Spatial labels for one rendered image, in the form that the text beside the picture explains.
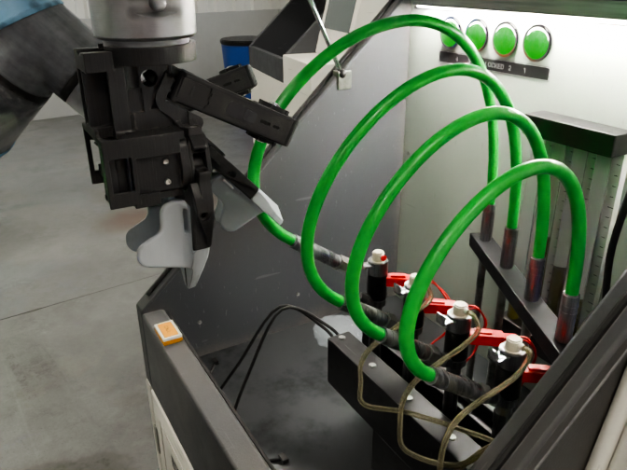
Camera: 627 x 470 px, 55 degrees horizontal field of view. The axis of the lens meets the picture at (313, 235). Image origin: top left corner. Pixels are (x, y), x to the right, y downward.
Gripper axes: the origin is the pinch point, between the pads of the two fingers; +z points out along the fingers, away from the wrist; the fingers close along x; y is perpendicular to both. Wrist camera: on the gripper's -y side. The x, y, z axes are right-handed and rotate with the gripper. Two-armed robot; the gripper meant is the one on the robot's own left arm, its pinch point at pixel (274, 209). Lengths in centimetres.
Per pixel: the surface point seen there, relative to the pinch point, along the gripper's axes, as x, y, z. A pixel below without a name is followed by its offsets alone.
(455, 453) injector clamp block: 13.2, 7.8, 30.8
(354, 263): 15.6, -0.6, 5.4
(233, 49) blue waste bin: -601, -121, 5
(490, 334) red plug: 10.8, -5.0, 26.1
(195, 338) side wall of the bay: -36.7, 25.9, 13.9
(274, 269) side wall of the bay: -38.3, 7.1, 17.3
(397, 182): 16.2, -8.9, 3.1
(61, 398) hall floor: -161, 102, 26
